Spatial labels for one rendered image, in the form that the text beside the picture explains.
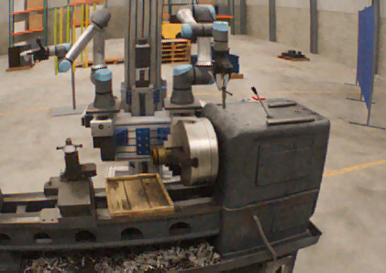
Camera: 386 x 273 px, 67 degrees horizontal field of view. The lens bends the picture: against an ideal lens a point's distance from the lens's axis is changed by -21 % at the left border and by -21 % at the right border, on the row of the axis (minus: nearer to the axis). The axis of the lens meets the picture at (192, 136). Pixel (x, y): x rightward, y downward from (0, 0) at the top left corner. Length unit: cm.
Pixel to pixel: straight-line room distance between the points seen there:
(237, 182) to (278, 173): 22
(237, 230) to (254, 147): 44
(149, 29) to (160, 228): 126
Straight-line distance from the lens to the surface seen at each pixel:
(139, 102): 232
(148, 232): 170
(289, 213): 189
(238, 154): 155
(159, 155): 164
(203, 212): 169
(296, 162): 174
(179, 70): 214
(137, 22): 229
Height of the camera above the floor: 176
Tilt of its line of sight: 21 degrees down
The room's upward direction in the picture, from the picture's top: straight up
